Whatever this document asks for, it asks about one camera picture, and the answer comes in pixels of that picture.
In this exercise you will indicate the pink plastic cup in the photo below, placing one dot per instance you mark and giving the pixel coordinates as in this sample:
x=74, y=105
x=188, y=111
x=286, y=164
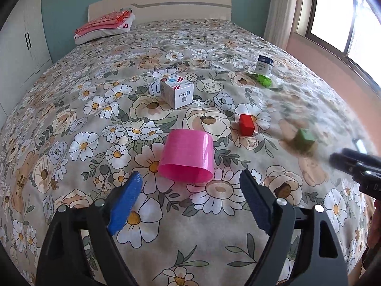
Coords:
x=186, y=152

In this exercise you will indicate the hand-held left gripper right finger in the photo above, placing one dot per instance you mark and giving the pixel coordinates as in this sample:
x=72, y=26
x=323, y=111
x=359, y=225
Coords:
x=256, y=207

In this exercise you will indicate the folded pink blanket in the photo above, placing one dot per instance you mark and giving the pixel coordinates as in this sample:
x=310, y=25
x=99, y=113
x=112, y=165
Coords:
x=104, y=23

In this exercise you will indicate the red toy block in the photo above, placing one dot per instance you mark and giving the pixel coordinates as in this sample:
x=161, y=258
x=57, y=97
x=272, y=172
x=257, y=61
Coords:
x=246, y=125

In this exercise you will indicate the green toy block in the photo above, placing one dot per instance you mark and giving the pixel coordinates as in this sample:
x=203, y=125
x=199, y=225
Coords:
x=305, y=140

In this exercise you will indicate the white wardrobe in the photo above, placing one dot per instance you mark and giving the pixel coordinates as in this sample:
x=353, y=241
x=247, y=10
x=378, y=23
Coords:
x=20, y=44

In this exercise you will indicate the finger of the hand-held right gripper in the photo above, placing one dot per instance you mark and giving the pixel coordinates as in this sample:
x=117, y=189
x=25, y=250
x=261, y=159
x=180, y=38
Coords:
x=342, y=161
x=357, y=155

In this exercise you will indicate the cream curtain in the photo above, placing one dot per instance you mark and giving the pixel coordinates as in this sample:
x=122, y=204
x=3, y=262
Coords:
x=282, y=9

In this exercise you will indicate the window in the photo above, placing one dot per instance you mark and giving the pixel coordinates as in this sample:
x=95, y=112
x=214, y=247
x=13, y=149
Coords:
x=336, y=12

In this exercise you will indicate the white cardboard box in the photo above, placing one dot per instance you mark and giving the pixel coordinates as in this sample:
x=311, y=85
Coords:
x=178, y=93

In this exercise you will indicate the beige wooden headboard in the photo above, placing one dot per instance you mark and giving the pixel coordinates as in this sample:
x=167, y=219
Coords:
x=184, y=9

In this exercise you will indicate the green toy brick with studs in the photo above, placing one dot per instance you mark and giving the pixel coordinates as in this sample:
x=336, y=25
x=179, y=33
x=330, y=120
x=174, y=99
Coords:
x=262, y=80

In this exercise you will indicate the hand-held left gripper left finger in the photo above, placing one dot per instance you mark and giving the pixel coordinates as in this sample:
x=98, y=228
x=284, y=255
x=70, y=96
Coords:
x=126, y=204

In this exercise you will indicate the white pillow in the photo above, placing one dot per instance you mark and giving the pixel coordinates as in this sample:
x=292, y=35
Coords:
x=101, y=34

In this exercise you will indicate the white yogurt cup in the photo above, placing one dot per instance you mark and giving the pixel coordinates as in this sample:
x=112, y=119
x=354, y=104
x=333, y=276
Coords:
x=264, y=65

